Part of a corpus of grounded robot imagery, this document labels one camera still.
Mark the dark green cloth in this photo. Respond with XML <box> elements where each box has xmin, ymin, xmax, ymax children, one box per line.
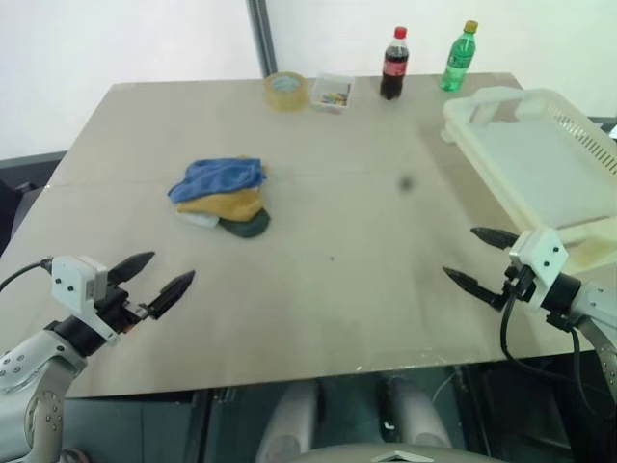
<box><xmin>219</xmin><ymin>207</ymin><xmax>272</xmax><ymax>240</ymax></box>

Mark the dark grey furniture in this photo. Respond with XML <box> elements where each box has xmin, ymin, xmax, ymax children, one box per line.
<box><xmin>0</xmin><ymin>149</ymin><xmax>67</xmax><ymax>258</ymax></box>

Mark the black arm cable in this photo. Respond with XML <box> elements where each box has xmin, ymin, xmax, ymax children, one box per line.
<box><xmin>0</xmin><ymin>259</ymin><xmax>55</xmax><ymax>293</ymax></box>
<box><xmin>498</xmin><ymin>284</ymin><xmax>609</xmax><ymax>422</ymax></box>

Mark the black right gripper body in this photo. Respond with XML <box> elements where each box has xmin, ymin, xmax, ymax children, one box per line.
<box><xmin>502</xmin><ymin>262</ymin><xmax>536</xmax><ymax>304</ymax></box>

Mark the thin white cable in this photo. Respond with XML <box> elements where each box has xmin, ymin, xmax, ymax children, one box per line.
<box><xmin>432</xmin><ymin>374</ymin><xmax>459</xmax><ymax>402</ymax></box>

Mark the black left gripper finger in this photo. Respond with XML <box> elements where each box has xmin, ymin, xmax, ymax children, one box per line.
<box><xmin>146</xmin><ymin>269</ymin><xmax>197</xmax><ymax>321</ymax></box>
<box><xmin>106</xmin><ymin>251</ymin><xmax>157</xmax><ymax>287</ymax></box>

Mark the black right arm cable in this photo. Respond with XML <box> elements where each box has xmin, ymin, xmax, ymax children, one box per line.
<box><xmin>498</xmin><ymin>284</ymin><xmax>609</xmax><ymax>422</ymax></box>

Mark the blue cloth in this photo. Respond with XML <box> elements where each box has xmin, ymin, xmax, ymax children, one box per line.
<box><xmin>167</xmin><ymin>154</ymin><xmax>267</xmax><ymax>204</ymax></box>

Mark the cream plastic basket tray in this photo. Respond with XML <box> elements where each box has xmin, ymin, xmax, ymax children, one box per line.
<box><xmin>442</xmin><ymin>86</ymin><xmax>617</xmax><ymax>247</ymax></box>

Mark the clear packing tape roll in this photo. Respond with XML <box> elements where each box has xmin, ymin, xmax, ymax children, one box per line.
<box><xmin>263</xmin><ymin>70</ymin><xmax>310</xmax><ymax>113</ymax></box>

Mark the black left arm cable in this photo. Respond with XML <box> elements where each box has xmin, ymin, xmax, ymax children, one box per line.
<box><xmin>0</xmin><ymin>259</ymin><xmax>55</xmax><ymax>293</ymax></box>

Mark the grey curved body shell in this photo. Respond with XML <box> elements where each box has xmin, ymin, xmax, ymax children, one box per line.
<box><xmin>288</xmin><ymin>446</ymin><xmax>486</xmax><ymax>463</ymax></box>

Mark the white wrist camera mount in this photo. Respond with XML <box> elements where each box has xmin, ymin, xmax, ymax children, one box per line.
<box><xmin>50</xmin><ymin>255</ymin><xmax>121</xmax><ymax>344</ymax></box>
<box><xmin>508</xmin><ymin>228</ymin><xmax>568</xmax><ymax>310</ymax></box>

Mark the cola bottle with red cap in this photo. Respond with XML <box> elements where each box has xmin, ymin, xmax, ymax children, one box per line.
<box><xmin>379</xmin><ymin>26</ymin><xmax>409</xmax><ymax>101</ymax></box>

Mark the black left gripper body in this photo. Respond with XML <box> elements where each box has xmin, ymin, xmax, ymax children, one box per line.
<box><xmin>94</xmin><ymin>285</ymin><xmax>151</xmax><ymax>335</ymax></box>

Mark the grey metal pole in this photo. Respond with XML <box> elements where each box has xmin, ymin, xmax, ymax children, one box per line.
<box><xmin>246</xmin><ymin>0</ymin><xmax>279</xmax><ymax>78</ymax></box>

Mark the clear box of coloured clips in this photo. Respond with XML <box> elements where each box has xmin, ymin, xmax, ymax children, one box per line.
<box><xmin>309</xmin><ymin>72</ymin><xmax>357</xmax><ymax>115</ymax></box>

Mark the white cloth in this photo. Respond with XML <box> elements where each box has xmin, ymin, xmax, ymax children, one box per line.
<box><xmin>180</xmin><ymin>211</ymin><xmax>220</xmax><ymax>230</ymax></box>

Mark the green bottle with yellow cap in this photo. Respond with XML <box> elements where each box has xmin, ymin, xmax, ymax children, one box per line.
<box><xmin>438</xmin><ymin>19</ymin><xmax>479</xmax><ymax>93</ymax></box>

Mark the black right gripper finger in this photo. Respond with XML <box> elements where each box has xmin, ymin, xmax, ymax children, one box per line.
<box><xmin>442</xmin><ymin>266</ymin><xmax>506</xmax><ymax>312</ymax></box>
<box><xmin>469</xmin><ymin>227</ymin><xmax>520</xmax><ymax>250</ymax></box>

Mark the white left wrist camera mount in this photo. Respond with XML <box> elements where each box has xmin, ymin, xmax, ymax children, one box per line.
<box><xmin>50</xmin><ymin>255</ymin><xmax>121</xmax><ymax>344</ymax></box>

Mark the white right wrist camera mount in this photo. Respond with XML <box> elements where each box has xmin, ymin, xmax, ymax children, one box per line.
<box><xmin>508</xmin><ymin>228</ymin><xmax>568</xmax><ymax>310</ymax></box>

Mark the grey rounded leg cover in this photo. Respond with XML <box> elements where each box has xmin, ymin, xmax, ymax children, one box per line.
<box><xmin>255</xmin><ymin>380</ymin><xmax>322</xmax><ymax>463</ymax></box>
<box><xmin>384</xmin><ymin>375</ymin><xmax>454</xmax><ymax>463</ymax></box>

